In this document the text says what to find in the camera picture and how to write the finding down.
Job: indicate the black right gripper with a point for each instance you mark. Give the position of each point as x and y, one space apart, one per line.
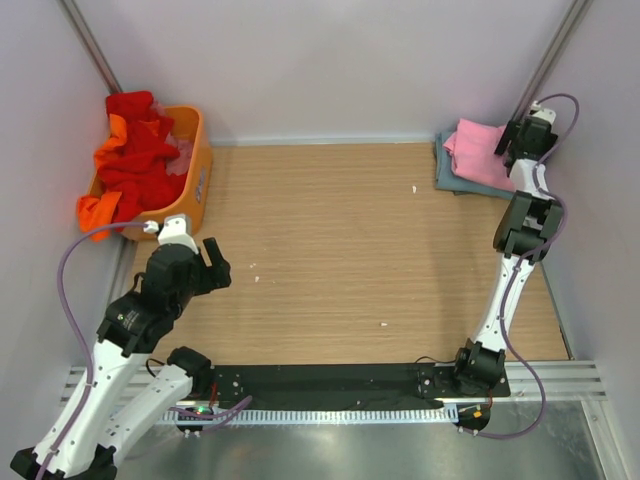
512 132

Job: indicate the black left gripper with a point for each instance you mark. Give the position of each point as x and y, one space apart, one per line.
219 276

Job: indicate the pink t shirt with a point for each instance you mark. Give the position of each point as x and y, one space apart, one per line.
472 151

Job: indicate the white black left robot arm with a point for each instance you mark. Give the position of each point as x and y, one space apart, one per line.
91 438

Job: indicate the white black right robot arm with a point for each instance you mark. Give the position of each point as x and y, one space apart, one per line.
522 239

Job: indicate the orange plastic laundry basket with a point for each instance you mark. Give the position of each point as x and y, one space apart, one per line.
189 124

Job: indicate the folded teal t shirt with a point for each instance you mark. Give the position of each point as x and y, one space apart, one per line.
446 180

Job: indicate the light pink garment in basket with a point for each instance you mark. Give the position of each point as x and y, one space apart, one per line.
171 149

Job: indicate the red t shirt pile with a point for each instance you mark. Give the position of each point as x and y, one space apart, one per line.
140 191

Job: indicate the orange t shirt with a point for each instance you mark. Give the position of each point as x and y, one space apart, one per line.
93 210

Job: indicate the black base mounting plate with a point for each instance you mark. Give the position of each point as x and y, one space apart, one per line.
427 380

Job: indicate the white slotted cable duct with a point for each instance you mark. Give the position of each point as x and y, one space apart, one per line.
250 418

